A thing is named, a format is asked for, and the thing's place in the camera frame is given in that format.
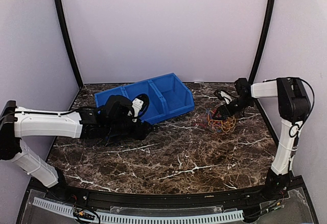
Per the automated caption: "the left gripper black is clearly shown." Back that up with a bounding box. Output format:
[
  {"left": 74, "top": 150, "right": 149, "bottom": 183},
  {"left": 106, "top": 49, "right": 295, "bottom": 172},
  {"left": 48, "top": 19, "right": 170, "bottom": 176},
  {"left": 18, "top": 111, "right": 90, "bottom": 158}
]
[{"left": 106, "top": 117, "right": 154, "bottom": 140}]

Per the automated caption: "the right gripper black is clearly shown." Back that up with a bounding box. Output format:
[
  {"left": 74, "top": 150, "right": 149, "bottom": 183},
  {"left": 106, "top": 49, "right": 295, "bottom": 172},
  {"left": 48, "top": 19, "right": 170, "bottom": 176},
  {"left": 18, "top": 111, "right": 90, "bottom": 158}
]
[{"left": 215, "top": 96, "right": 253, "bottom": 120}]

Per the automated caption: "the red cable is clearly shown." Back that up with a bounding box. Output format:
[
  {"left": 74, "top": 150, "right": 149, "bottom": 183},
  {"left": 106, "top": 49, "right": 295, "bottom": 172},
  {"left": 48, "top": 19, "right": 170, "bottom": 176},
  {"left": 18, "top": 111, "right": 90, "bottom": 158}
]
[{"left": 194, "top": 108, "right": 236, "bottom": 132}]

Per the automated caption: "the blue three-compartment plastic bin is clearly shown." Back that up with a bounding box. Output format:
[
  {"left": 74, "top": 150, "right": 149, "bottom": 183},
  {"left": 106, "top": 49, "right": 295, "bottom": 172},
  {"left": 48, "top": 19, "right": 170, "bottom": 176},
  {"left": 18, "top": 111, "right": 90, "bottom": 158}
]
[{"left": 95, "top": 73, "right": 195, "bottom": 124}]

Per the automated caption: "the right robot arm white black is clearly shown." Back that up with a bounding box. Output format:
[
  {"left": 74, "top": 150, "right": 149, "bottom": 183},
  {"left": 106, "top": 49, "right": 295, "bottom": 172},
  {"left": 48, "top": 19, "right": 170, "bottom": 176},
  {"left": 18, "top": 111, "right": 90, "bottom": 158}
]
[{"left": 212, "top": 77, "right": 315, "bottom": 200}]

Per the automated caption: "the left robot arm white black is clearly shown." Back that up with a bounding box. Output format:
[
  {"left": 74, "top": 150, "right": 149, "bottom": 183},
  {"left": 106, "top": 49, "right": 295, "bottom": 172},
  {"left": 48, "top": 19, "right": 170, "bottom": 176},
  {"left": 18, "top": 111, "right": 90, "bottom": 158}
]
[{"left": 1, "top": 94, "right": 153, "bottom": 201}]

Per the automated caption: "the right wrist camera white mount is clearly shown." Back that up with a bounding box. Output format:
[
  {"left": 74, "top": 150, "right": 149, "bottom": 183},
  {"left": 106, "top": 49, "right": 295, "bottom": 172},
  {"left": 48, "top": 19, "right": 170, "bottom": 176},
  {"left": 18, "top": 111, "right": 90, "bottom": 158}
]
[{"left": 214, "top": 89, "right": 236, "bottom": 104}]

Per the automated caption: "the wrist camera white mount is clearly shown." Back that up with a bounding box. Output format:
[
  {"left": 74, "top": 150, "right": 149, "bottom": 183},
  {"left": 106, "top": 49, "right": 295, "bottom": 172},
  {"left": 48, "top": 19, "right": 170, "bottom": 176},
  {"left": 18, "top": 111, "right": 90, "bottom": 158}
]
[
  {"left": 132, "top": 94, "right": 150, "bottom": 119},
  {"left": 214, "top": 89, "right": 236, "bottom": 104}
]

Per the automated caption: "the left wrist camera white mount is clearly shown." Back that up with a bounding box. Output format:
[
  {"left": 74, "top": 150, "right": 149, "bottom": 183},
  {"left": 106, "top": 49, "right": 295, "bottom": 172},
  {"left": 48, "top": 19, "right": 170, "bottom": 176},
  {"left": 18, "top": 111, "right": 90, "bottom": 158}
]
[{"left": 132, "top": 94, "right": 150, "bottom": 119}]

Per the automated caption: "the black curved front rail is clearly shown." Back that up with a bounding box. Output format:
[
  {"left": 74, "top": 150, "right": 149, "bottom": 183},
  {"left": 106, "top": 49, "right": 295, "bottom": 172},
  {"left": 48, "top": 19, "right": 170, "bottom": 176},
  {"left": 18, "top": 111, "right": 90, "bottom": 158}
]
[{"left": 28, "top": 176, "right": 305, "bottom": 211}]

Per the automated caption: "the white slotted cable duct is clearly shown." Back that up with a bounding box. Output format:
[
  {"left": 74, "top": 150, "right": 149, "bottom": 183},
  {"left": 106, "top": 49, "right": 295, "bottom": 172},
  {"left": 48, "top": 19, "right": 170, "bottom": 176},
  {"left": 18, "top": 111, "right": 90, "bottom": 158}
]
[{"left": 32, "top": 197, "right": 244, "bottom": 223}]

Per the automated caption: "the right black frame post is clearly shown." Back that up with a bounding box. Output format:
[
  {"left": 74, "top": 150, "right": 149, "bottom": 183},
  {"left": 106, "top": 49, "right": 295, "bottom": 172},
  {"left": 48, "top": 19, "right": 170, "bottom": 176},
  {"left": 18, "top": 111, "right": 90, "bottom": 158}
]
[{"left": 247, "top": 0, "right": 278, "bottom": 84}]

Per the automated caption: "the black frame post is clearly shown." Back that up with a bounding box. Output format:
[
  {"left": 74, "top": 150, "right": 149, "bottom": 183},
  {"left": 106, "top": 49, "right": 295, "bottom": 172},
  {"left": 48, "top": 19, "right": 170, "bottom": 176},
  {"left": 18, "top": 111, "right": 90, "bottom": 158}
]
[
  {"left": 54, "top": 0, "right": 84, "bottom": 89},
  {"left": 247, "top": 0, "right": 278, "bottom": 84}
]

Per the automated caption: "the left black frame post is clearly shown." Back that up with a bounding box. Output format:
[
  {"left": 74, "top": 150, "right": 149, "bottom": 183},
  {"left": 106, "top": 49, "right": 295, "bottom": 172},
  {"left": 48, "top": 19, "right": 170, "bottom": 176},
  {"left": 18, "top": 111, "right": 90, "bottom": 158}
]
[{"left": 54, "top": 0, "right": 84, "bottom": 89}]

